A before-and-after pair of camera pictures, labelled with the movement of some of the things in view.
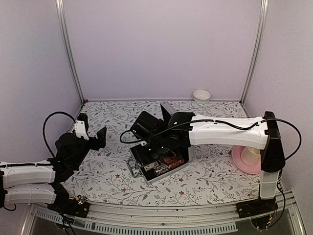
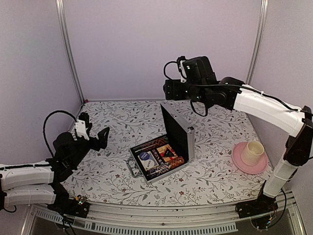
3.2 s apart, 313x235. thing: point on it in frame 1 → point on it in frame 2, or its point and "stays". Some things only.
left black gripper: (101, 139) stays
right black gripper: (144, 160) → (172, 86)
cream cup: (250, 156) stays
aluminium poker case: (150, 167) stays
